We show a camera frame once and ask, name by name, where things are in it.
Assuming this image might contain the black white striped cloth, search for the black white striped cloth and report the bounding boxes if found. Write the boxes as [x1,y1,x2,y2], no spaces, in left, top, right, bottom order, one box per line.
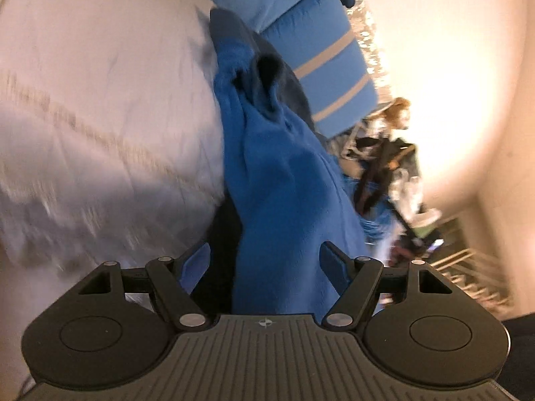
[326,122,377,178]

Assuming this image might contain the grey quilted bedspread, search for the grey quilted bedspread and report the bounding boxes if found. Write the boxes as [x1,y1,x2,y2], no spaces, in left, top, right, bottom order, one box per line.
[1,0,223,400]

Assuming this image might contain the right blue striped cushion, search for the right blue striped cushion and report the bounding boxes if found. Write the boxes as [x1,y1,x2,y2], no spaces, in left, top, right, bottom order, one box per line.
[261,0,378,139]

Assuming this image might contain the blue coiled cable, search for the blue coiled cable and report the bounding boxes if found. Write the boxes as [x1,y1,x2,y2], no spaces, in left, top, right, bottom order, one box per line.
[342,174,403,246]

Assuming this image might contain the brown teddy bear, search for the brown teddy bear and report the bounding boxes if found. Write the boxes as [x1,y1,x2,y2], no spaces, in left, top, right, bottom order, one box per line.
[380,97,411,130]

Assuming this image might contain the silver floral cushion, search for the silver floral cushion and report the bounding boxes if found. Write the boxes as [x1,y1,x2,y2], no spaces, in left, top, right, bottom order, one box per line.
[346,0,394,103]

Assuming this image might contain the black sleeve forearm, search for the black sleeve forearm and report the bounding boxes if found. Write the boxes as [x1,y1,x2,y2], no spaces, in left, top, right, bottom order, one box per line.
[497,313,535,401]

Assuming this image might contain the blue fleece jacket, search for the blue fleece jacket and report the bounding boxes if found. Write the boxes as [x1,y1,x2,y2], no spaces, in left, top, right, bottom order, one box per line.
[209,8,367,319]

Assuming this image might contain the white plastic bag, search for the white plastic bag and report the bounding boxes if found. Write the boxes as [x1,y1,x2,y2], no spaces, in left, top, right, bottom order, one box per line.
[388,167,442,228]

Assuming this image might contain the black bag with straps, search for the black bag with straps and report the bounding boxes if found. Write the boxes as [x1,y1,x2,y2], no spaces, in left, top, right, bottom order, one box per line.
[353,137,420,216]

